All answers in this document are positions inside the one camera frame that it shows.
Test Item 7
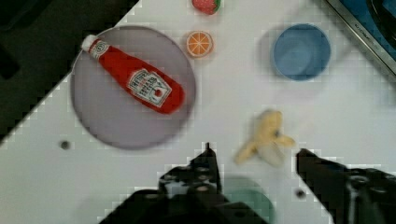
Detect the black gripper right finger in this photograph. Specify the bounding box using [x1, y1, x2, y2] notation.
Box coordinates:
[296, 148, 396, 224]

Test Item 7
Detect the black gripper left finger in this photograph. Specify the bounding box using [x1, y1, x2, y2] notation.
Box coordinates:
[158, 143, 222, 201]

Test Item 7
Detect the peeled plush banana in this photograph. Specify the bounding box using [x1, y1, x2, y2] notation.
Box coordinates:
[234, 110, 295, 167]

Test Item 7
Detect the black steel toaster oven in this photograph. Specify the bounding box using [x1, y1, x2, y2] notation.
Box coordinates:
[323, 0, 396, 77]

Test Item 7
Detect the red ketchup bottle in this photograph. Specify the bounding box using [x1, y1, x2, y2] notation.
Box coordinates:
[81, 35, 185, 115]

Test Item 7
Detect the grey round plate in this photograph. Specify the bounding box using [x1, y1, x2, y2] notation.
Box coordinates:
[71, 26, 196, 149]

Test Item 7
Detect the orange slice toy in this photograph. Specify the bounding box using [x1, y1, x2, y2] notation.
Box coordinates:
[186, 31, 214, 58]

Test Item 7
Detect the blue bowl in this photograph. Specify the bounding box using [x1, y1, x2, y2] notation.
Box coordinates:
[271, 23, 332, 81]

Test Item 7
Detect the red strawberry toy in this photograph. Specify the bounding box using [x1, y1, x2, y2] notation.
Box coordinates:
[191, 0, 221, 15]

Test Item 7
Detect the green cup with handle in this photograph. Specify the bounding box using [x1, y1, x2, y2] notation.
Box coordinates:
[222, 175, 276, 224]

